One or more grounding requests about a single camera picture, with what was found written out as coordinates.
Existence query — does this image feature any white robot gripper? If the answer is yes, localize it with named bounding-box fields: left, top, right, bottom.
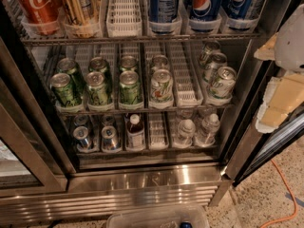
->
left=254, top=4, right=304, bottom=133

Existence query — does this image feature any white diet 7up can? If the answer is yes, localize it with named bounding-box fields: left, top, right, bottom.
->
left=208, top=66, right=237, bottom=99

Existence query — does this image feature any white 7up can middle right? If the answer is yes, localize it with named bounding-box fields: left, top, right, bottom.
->
left=202, top=52, right=227, bottom=83

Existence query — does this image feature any white 7up can back right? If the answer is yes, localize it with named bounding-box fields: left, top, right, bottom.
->
left=198, top=41, right=220, bottom=67

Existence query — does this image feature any empty white lane tray middle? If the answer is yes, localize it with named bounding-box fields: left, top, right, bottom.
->
left=166, top=42, right=203, bottom=107

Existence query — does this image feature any empty white lane tray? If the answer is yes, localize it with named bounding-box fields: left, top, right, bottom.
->
left=166, top=42, right=203, bottom=107
left=106, top=0, right=142, bottom=37
left=148, top=112, right=169, bottom=150

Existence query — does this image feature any blue pepsi can middle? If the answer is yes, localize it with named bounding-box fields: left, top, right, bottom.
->
left=189, top=0, right=222, bottom=32

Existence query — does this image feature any white 7up can front centre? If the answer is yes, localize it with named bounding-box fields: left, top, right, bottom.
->
left=150, top=69, right=173, bottom=103

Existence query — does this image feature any white 7up can back centre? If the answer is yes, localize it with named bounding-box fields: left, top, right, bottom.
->
left=150, top=54, right=169, bottom=74

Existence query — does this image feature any blue pepsi can left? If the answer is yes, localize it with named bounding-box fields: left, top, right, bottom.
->
left=147, top=0, right=179, bottom=34

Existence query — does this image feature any green can lane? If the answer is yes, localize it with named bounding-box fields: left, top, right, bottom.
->
left=50, top=73, right=82, bottom=107
left=119, top=55, right=138, bottom=72
left=85, top=71, right=112, bottom=106
left=88, top=57, right=112, bottom=86
left=120, top=70, right=143, bottom=105
left=57, top=58, right=86, bottom=94

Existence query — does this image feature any stainless steel fridge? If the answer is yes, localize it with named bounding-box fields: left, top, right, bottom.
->
left=0, top=0, right=300, bottom=225

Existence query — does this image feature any silver can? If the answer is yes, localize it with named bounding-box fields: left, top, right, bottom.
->
left=102, top=115, right=115, bottom=126
left=73, top=115, right=89, bottom=127
left=102, top=125, right=121, bottom=153
left=73, top=126, right=92, bottom=149

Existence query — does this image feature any silver can back left bottom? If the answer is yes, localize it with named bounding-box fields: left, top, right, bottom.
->
left=73, top=115, right=89, bottom=127

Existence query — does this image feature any silver can front left bottom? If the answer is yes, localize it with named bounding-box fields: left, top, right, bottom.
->
left=73, top=126, right=92, bottom=149

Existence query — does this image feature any gold soda can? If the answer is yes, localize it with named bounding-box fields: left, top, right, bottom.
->
left=62, top=0, right=100, bottom=38

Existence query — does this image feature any red coca-cola can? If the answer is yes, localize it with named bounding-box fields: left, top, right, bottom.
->
left=17, top=0, right=59, bottom=35

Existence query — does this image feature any clear water bottle right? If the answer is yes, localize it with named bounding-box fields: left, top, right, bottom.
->
left=195, top=113, right=220, bottom=147

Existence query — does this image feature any clear water bottle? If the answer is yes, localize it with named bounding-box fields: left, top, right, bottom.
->
left=173, top=119, right=196, bottom=148
left=195, top=113, right=220, bottom=147

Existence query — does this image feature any clear water bottle left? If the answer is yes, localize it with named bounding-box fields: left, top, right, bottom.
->
left=173, top=119, right=196, bottom=148

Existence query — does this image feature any empty white lane tray bottom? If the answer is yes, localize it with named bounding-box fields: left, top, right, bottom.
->
left=148, top=112, right=169, bottom=150

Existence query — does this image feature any dark drink bottle white cap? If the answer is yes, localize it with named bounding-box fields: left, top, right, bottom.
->
left=126, top=114, right=145, bottom=151

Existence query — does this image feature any empty white lane tray top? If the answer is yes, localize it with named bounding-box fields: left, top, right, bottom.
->
left=106, top=0, right=142, bottom=37

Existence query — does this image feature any clear plastic bin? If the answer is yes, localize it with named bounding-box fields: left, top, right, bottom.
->
left=106, top=204, right=210, bottom=228

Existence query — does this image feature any orange power cable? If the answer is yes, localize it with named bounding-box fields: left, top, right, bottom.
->
left=259, top=159, right=299, bottom=228

